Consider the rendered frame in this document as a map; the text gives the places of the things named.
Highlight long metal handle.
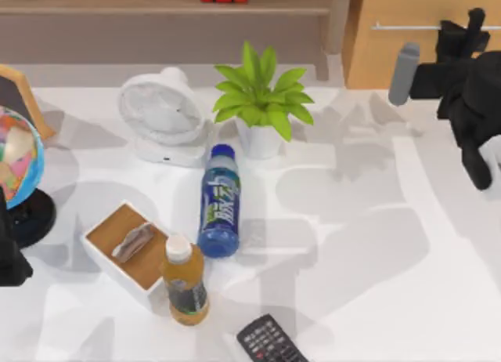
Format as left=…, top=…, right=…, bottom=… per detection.
left=370, top=21, right=501, bottom=31

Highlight colourful globe on black stand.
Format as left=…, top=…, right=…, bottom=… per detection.
left=0, top=105, right=57, bottom=248

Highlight white table fan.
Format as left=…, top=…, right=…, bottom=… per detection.
left=117, top=66, right=207, bottom=168

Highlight green plant in white pot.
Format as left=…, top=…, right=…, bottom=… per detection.
left=212, top=40, right=315, bottom=160

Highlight framed blackboard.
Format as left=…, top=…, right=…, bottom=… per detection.
left=0, top=63, right=56, bottom=140

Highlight grey tissue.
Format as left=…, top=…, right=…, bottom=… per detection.
left=111, top=221, right=155, bottom=263

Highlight open wooden shelves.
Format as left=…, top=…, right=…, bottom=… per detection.
left=0, top=0, right=353, bottom=81

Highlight blue bottle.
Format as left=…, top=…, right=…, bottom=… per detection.
left=196, top=143, right=241, bottom=259

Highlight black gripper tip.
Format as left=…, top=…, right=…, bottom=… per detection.
left=0, top=186, right=34, bottom=288

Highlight white tissue box wooden lid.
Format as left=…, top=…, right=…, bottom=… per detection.
left=81, top=200, right=175, bottom=313

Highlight wooden cupboard door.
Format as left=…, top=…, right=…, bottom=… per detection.
left=344, top=0, right=501, bottom=91

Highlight orange juice bottle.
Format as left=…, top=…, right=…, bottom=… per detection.
left=159, top=234, right=210, bottom=327

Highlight black remote control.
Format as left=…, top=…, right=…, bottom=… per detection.
left=236, top=313, right=310, bottom=362

